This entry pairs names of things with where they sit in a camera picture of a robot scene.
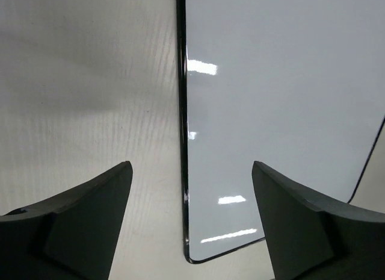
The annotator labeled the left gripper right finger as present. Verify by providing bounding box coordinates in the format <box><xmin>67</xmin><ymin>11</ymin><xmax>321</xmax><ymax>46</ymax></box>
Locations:
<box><xmin>252</xmin><ymin>161</ymin><xmax>384</xmax><ymax>279</ymax></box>

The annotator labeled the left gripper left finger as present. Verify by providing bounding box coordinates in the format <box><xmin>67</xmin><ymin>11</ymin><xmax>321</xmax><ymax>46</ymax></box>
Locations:
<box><xmin>1</xmin><ymin>161</ymin><xmax>133</xmax><ymax>279</ymax></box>

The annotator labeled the small black-framed whiteboard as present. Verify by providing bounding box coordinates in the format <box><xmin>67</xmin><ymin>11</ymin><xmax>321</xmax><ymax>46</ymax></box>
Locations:
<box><xmin>176</xmin><ymin>0</ymin><xmax>384</xmax><ymax>264</ymax></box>

